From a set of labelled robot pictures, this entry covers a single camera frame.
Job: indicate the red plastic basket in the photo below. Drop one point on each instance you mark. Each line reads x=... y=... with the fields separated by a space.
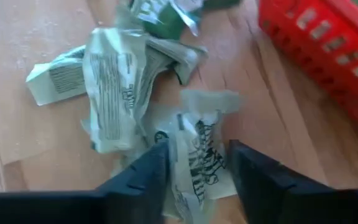
x=328 y=56

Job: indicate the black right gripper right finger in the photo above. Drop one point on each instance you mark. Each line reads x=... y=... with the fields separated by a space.
x=275 y=196

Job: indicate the green white wrapper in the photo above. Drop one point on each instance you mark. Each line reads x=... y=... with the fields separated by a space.
x=117 y=93
x=57 y=77
x=166 y=21
x=200 y=155

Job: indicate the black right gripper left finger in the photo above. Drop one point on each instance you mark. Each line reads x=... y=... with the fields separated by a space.
x=129 y=199

